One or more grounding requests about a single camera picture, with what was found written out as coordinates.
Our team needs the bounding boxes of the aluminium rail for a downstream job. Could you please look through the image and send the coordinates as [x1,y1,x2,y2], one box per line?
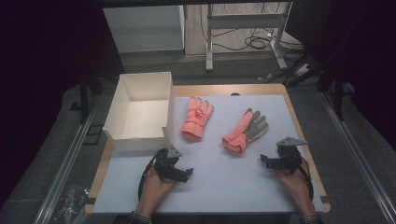
[320,91,396,224]
[33,95,101,224]

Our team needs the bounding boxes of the person's left hand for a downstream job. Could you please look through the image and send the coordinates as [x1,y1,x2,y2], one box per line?
[135,169,176,214]

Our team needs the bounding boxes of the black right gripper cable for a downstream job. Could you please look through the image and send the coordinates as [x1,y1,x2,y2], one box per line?
[298,158,314,202]

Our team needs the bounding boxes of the white cardboard box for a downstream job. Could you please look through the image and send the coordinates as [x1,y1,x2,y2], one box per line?
[102,71,176,153]

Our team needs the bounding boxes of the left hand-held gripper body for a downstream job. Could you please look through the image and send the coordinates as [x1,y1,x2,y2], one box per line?
[153,145,183,182]

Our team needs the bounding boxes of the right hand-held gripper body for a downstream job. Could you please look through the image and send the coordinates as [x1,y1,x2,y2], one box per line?
[274,136,308,175]

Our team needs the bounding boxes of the white power strip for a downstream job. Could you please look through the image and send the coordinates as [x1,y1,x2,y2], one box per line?
[293,63,312,78]

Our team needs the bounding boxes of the white cabinet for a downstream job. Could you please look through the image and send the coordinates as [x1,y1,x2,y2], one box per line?
[102,5,186,54]

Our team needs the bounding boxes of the clear plastic bag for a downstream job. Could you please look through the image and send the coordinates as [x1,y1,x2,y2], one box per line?
[50,186,92,224]

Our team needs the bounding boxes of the person's right hand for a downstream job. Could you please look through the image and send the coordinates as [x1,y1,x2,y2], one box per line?
[275,169,316,217]

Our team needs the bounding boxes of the grey metal stand frame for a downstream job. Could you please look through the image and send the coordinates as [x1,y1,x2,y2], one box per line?
[205,2,294,73]

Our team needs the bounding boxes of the pale grey table mat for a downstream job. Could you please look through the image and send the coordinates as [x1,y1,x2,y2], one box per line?
[92,94,325,215]

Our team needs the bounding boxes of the black stand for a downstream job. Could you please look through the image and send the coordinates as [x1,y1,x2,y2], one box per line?
[317,62,356,122]
[78,73,106,125]

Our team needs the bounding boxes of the black floor cables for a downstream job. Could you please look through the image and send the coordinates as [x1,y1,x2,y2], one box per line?
[214,27,305,53]

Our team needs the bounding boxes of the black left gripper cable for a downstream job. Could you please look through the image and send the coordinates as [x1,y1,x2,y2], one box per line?
[137,154,158,202]

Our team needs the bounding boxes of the pink glove with red mark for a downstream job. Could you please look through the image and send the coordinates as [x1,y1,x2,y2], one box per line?
[180,95,215,143]

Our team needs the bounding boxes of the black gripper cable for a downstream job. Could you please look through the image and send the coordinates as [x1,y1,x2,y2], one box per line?
[137,154,158,202]
[298,158,314,202]

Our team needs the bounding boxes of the pink glove with grey palm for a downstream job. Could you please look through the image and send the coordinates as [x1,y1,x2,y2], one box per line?
[221,107,270,155]

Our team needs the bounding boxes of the black floor bracket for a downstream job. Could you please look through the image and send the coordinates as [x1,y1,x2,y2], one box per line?
[83,124,105,146]

